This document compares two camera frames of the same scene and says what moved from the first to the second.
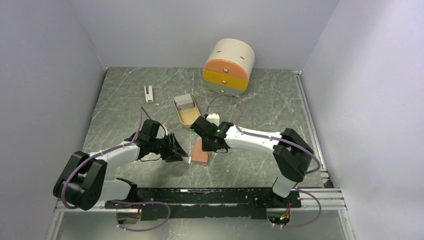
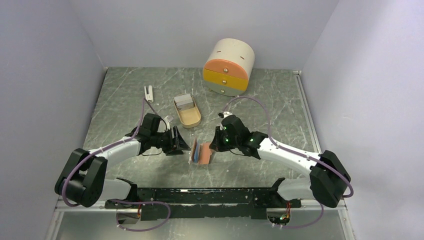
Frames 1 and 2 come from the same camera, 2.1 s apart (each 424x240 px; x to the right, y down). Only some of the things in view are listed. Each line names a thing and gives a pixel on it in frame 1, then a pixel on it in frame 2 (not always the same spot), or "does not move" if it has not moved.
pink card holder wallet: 198,156 does not move
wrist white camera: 213,118 to 227,114
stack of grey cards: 184,101 does not move
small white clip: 149,97 does not move
